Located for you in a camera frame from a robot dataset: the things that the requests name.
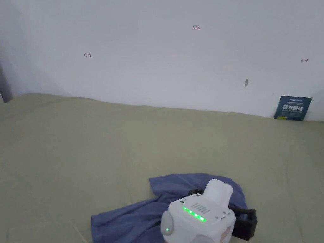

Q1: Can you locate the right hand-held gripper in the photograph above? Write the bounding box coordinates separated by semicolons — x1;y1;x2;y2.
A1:
160;178;258;243

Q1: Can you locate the dark blue shirt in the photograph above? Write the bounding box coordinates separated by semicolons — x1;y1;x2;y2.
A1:
91;173;250;243

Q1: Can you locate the dark blue printed card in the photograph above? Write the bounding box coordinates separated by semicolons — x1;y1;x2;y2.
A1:
273;95;313;121

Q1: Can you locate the bed with pale green sheet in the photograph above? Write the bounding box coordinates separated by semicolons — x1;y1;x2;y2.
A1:
0;93;324;243

